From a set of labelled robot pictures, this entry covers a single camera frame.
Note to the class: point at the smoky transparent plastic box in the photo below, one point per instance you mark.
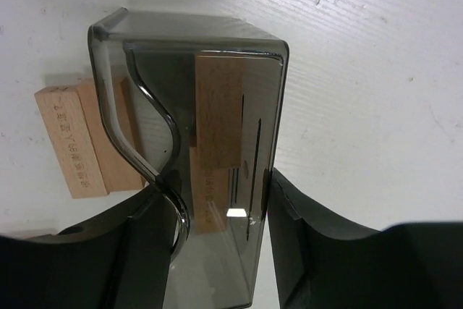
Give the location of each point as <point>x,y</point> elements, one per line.
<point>193,103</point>

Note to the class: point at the engraved wood block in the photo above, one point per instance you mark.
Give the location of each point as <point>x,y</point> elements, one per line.
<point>62,113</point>

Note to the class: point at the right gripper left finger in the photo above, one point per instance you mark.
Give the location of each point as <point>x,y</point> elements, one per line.
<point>117,259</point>

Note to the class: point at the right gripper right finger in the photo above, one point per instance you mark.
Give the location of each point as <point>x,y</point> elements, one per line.
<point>324,260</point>

